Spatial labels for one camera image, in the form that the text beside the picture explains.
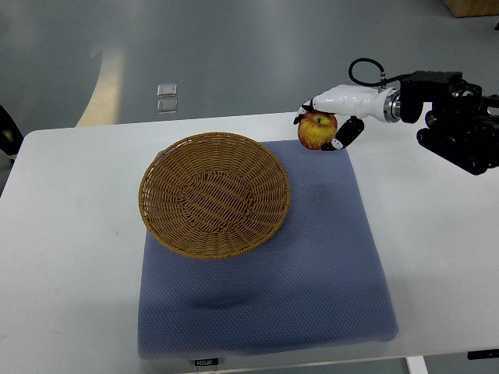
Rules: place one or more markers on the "lower clear floor tile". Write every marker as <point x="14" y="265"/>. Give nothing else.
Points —
<point x="167" y="106"/>

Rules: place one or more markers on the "dark object at left edge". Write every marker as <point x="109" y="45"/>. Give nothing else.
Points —
<point x="11" y="136"/>

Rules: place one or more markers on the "black table control panel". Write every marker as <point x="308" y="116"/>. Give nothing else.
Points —
<point x="483" y="354"/>

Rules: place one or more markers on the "brown wicker basket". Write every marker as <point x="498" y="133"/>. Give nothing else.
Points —
<point x="214" y="195"/>

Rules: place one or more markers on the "white table leg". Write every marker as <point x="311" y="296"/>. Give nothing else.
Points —
<point x="416" y="365"/>

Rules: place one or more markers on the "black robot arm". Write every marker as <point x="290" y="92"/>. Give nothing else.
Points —
<point x="459" y="126"/>

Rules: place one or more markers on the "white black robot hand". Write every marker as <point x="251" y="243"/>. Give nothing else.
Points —
<point x="350" y="105"/>

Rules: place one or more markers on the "black table label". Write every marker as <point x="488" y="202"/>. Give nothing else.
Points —
<point x="206" y="362"/>

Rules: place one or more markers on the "blue-grey fabric mat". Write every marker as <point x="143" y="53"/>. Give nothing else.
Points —
<point x="318" y="282"/>

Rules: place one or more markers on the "wooden box corner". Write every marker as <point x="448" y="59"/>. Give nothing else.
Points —
<point x="472" y="8"/>

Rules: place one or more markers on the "clear floor tile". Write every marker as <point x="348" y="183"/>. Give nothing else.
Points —
<point x="167" y="90"/>
<point x="167" y="106"/>

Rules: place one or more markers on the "red yellow apple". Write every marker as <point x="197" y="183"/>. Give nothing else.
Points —
<point x="316" y="129"/>

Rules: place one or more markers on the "upper clear floor tile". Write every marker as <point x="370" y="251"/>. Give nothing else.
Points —
<point x="167" y="90"/>

